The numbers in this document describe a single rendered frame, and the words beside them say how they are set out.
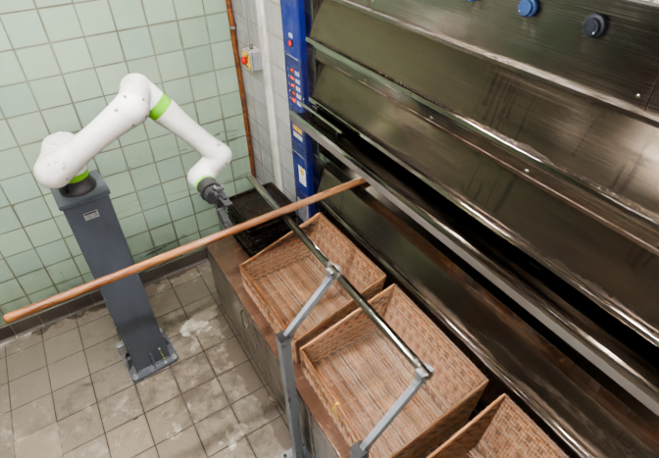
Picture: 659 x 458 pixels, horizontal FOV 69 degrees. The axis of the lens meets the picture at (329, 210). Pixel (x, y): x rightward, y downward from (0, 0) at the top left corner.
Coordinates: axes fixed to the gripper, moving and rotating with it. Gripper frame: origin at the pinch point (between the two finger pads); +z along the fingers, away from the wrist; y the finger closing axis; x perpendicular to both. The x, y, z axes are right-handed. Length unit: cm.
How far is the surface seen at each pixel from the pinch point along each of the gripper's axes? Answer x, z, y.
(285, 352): 3, 47, 31
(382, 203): -56, 25, 0
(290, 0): -52, -38, -66
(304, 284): -32, -4, 60
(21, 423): 114, -50, 120
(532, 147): -53, 85, -56
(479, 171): -56, 68, -38
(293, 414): 3, 47, 73
